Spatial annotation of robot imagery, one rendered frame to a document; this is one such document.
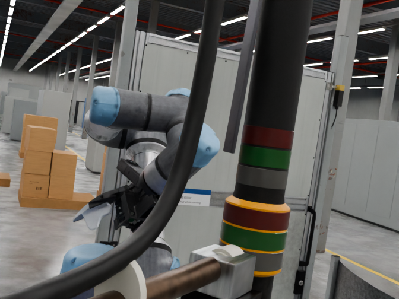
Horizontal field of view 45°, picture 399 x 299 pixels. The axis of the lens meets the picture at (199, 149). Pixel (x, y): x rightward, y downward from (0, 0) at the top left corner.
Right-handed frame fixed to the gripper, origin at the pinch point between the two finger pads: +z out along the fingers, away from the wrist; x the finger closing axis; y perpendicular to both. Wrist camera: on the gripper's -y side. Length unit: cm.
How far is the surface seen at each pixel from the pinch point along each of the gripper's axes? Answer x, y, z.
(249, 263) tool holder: -34, 44, -61
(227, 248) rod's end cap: -35, 43, -61
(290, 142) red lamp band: -32, 38, -66
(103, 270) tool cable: -46, 46, -63
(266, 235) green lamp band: -33, 42, -62
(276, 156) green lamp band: -33, 38, -65
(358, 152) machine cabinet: 904, -486, 256
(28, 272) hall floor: 143, -160, 329
